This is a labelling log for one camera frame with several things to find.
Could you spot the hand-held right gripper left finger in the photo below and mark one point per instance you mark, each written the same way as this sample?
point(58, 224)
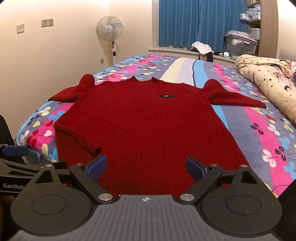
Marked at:
point(98, 167)

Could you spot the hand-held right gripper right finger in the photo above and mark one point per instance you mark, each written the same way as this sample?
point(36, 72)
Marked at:
point(195, 168)

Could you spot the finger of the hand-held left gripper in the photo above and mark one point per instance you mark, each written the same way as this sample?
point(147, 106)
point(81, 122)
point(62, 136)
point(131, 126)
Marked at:
point(15, 150)
point(16, 168)

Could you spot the red knitted sweater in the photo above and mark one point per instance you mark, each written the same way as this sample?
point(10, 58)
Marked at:
point(143, 120)

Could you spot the white clothes pile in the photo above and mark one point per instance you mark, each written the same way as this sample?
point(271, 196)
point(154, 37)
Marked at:
point(202, 47)

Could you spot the dark cloth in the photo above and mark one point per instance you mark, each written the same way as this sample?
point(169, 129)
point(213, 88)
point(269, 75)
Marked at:
point(4, 132)

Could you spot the floral striped blanket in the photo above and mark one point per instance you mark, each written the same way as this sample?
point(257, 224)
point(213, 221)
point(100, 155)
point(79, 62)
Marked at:
point(254, 129)

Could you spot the black cloth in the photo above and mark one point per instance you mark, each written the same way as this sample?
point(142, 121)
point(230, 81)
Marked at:
point(209, 57)

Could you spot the cream patterned pillow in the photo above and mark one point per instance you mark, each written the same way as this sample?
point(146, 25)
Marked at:
point(266, 78)

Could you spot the small white box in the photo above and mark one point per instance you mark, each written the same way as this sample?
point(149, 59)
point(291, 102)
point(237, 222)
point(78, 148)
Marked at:
point(226, 54)

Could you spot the white windowsill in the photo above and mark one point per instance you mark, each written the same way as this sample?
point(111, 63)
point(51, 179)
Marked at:
point(166, 49)

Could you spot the clear plastic storage box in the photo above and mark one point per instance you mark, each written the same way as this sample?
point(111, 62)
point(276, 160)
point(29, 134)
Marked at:
point(240, 44)

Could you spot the white shelf box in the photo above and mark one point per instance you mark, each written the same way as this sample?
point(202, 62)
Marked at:
point(255, 33)

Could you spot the blue curtain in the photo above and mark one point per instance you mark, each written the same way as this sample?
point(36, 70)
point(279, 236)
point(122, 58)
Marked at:
point(198, 20)

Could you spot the wooden shelf unit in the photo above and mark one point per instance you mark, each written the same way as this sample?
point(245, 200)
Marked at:
point(268, 27)

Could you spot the stack of small shelf boxes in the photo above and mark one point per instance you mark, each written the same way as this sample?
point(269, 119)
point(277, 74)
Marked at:
point(252, 12)

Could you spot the single wall switch plate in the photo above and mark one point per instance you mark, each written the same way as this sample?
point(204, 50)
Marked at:
point(20, 28)

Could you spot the paired wall switch plate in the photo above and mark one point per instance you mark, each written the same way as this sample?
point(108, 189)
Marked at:
point(44, 23)
point(50, 22)

